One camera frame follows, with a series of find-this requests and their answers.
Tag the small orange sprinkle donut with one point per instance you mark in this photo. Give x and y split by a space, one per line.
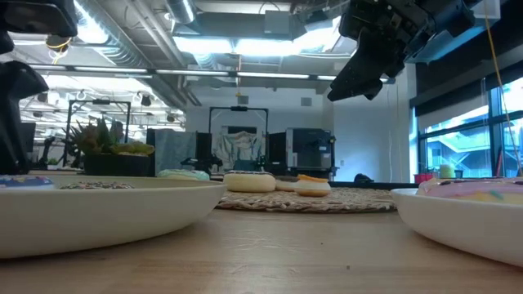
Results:
312 187

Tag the small blue sprinkle donut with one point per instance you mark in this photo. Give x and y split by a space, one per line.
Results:
24 181

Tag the large chocolate white-drizzle donut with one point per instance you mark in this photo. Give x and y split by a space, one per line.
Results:
249 183

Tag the beige round plate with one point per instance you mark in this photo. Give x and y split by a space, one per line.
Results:
102 220

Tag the round woven straw placemat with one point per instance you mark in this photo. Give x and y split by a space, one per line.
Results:
327 200

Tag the grey equipment cabinet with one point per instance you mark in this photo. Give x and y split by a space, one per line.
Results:
306 149

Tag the small brown rainbow-sprinkle donut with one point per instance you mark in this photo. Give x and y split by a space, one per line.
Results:
96 185

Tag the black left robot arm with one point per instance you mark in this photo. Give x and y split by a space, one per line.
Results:
16 122

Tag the dark rounded object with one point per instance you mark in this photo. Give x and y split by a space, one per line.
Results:
363 178

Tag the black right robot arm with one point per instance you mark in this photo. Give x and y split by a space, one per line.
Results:
453 12

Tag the white round plate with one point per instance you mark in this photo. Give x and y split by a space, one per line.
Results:
461 228

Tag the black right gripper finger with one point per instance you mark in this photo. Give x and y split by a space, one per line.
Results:
374 92
355 73

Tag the silver ceiling air duct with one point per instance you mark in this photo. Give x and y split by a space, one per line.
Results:
181 10

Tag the blue-grey partition panel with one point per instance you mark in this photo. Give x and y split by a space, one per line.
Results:
171 147

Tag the small dark chocolate sprinkle donut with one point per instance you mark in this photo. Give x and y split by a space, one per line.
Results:
285 184

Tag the large green glazed donut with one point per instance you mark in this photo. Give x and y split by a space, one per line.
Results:
184 175

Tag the grey draped cloth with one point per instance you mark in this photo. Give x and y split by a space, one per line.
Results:
239 147

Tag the red bin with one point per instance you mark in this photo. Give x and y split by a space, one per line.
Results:
423 178

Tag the pale green cup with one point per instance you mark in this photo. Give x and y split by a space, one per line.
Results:
447 171

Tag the long ceiling light strip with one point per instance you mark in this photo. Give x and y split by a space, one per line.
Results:
192 72

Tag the potted succulent plant black pot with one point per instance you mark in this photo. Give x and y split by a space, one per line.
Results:
116 165

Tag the large pink glazed donut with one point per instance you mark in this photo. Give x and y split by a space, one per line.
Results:
470 190

